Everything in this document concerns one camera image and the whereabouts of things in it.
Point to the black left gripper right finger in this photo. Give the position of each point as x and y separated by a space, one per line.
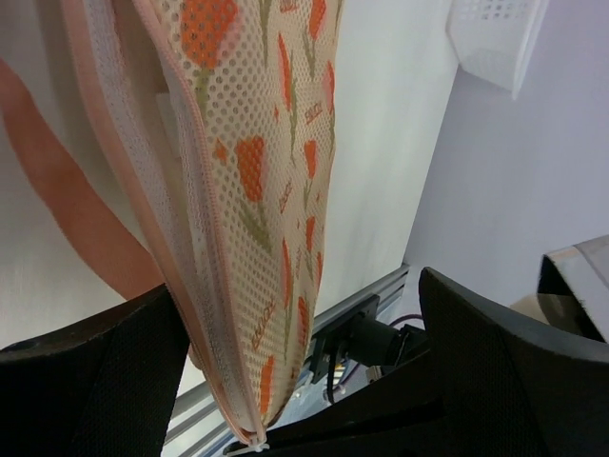
493 382

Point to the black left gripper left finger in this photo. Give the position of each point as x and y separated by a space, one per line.
104 386

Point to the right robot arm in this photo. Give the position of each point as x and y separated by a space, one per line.
572 292

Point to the white plastic basket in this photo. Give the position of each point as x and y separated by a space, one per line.
494 39

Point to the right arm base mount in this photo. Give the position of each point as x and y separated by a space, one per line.
357 339

